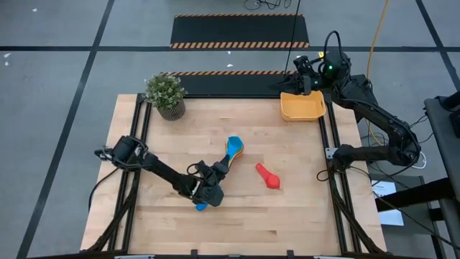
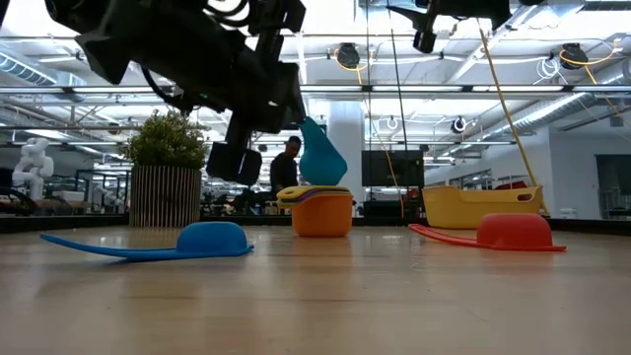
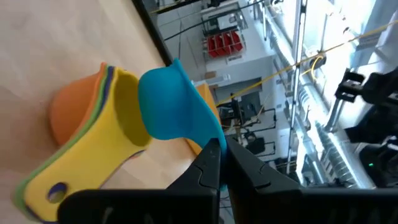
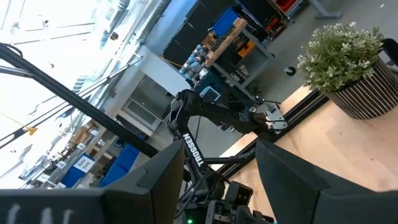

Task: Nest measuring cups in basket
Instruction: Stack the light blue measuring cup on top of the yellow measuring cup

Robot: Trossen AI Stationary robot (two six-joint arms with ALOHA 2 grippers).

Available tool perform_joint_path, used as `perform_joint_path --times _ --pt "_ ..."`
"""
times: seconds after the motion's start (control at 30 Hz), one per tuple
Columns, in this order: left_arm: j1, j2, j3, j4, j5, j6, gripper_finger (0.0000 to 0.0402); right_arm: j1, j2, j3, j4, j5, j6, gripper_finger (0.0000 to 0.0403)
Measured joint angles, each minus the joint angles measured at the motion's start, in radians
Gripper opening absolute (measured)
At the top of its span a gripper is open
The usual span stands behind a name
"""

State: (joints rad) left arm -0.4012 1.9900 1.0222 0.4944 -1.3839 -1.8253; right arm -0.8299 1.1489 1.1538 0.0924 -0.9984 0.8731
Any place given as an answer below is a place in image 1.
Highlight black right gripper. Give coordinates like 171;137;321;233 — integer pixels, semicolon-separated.
270;55;326;95

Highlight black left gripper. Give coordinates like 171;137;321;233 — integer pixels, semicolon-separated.
192;160;231;190

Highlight yellow measuring cup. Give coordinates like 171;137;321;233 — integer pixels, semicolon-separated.
225;138;245;169

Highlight light blue measuring scoop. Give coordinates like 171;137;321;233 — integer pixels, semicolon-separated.
225;140;246;160

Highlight orange plastic basket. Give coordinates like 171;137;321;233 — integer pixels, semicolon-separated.
280;90;327;122

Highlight red measuring cup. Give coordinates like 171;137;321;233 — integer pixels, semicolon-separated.
255;163;281;191

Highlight black hazard-striped floor mat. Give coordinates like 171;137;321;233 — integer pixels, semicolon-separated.
160;71;309;98
169;13;311;50

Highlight black computer case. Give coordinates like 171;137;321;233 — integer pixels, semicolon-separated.
344;74;378;119

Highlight potted plant in slatted pot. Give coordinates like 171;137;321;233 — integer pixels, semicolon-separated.
144;73;188;122

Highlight black metal beam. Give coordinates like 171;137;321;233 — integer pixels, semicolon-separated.
374;178;460;213

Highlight white paper sheet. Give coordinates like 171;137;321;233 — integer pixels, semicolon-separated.
371;179;405;227

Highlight black hanging cable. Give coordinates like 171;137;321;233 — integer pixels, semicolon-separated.
280;0;302;86

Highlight yellow hanging cable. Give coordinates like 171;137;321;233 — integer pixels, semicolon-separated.
365;0;391;82

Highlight black aluminium table frame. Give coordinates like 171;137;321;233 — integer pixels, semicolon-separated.
80;92;387;259

